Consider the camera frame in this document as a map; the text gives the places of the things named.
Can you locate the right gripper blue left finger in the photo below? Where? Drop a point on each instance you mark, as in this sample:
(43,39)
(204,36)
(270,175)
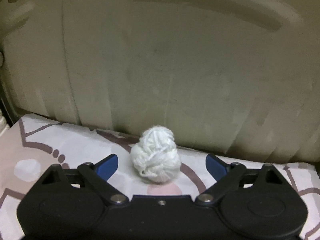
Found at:
(96,177)

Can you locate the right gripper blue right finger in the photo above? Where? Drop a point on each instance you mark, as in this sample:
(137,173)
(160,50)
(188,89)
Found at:
(227,178)

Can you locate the white yarn ball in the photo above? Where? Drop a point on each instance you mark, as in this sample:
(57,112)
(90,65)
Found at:
(155,156)

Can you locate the cartoon bunny bed sheet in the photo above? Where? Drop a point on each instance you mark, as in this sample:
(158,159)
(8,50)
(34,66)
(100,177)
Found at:
(34,143)

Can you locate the cream ribbed suitcase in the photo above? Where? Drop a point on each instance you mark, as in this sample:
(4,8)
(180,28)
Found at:
(3,125)

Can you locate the cream cabinet with doors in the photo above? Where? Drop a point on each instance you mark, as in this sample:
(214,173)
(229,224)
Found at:
(240,77)

